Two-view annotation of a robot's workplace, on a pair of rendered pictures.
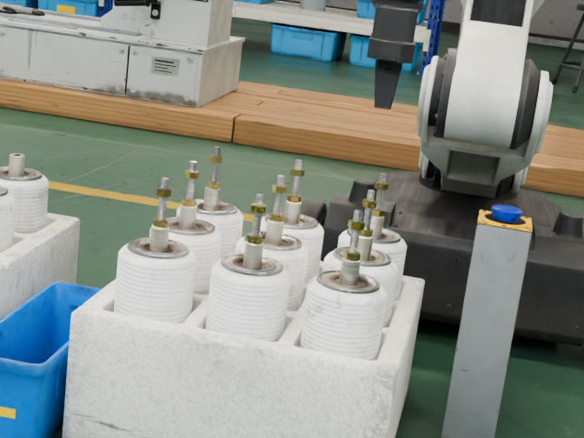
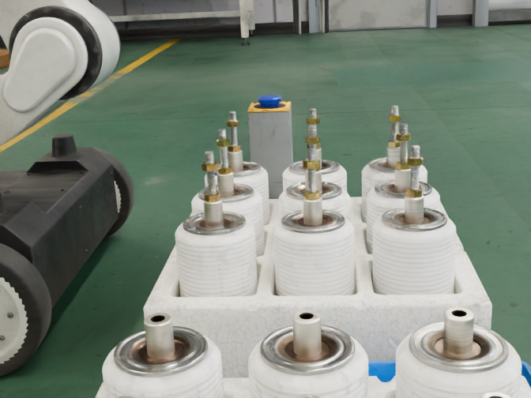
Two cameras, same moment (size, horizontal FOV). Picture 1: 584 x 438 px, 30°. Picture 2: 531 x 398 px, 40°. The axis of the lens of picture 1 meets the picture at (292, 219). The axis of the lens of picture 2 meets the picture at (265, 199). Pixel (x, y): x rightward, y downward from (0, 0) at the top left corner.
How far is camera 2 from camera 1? 1.78 m
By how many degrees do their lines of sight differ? 90
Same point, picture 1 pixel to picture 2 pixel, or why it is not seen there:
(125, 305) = (451, 276)
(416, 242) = (65, 212)
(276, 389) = not seen: hidden behind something
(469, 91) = (105, 38)
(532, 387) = (161, 257)
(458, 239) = (69, 191)
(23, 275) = not seen: outside the picture
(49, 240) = (231, 381)
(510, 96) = (114, 33)
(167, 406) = not seen: hidden behind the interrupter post
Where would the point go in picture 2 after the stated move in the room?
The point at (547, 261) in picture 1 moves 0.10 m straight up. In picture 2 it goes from (99, 172) to (92, 121)
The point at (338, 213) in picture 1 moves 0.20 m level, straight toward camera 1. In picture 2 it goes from (19, 228) to (158, 219)
